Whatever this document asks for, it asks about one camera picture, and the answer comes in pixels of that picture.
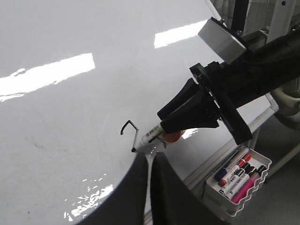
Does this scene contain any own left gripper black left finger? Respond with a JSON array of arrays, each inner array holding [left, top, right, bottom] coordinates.
[[83, 153, 148, 225]]

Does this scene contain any pink highlighter marker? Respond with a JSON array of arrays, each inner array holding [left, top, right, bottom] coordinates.
[[231, 165, 267, 204]]

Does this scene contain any blue capped marker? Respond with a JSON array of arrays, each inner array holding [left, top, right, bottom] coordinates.
[[214, 153, 245, 180]]

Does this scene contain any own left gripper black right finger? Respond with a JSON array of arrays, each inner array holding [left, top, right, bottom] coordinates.
[[151, 152, 225, 225]]

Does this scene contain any white black whiteboard marker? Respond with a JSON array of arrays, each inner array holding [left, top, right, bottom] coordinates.
[[131, 124, 163, 152]]

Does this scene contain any red capped marker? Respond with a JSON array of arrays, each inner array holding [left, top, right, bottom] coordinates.
[[218, 153, 251, 187]]

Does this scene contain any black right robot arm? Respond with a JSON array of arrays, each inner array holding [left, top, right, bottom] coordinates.
[[150, 31, 300, 225]]

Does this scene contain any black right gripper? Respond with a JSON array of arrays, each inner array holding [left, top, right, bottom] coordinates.
[[157, 62, 253, 145]]

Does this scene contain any red magnet taped to marker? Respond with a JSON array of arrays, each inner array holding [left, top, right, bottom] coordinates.
[[157, 130, 186, 148]]

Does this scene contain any white whiteboard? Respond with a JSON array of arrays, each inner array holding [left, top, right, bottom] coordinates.
[[0, 0, 279, 225]]

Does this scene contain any black capped marker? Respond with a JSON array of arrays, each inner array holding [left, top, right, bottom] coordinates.
[[218, 163, 256, 199]]

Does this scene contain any white marker holder tray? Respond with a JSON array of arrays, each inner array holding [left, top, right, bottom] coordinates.
[[202, 146, 272, 222]]

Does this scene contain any silver camera box on arm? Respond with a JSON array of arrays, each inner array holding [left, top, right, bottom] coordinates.
[[198, 17, 247, 64]]

